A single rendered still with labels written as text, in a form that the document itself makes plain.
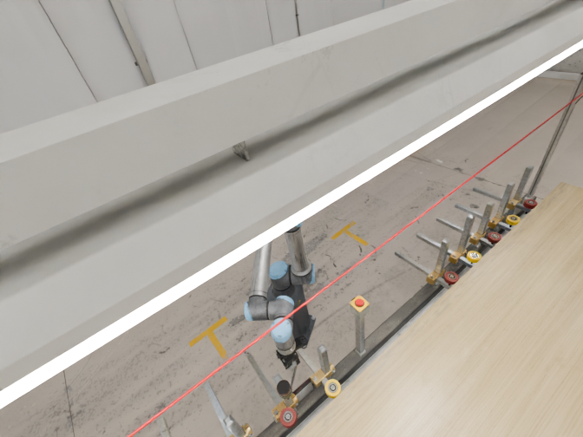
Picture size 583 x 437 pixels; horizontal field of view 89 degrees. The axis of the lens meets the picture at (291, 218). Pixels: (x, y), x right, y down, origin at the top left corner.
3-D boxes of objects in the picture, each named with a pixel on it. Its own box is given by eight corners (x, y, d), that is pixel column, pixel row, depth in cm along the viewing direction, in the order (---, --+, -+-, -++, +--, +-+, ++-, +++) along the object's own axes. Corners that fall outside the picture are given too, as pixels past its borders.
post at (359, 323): (355, 351, 180) (353, 310, 151) (360, 346, 181) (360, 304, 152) (360, 356, 177) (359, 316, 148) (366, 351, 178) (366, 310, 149)
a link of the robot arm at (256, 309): (256, 206, 179) (239, 316, 135) (276, 205, 177) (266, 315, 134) (260, 218, 188) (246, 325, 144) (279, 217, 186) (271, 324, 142)
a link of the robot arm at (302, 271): (294, 271, 232) (274, 203, 179) (316, 270, 230) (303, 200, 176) (293, 289, 222) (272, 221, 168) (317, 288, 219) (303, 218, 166)
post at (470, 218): (452, 264, 217) (467, 215, 186) (455, 262, 218) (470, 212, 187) (456, 267, 215) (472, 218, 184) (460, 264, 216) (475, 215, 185)
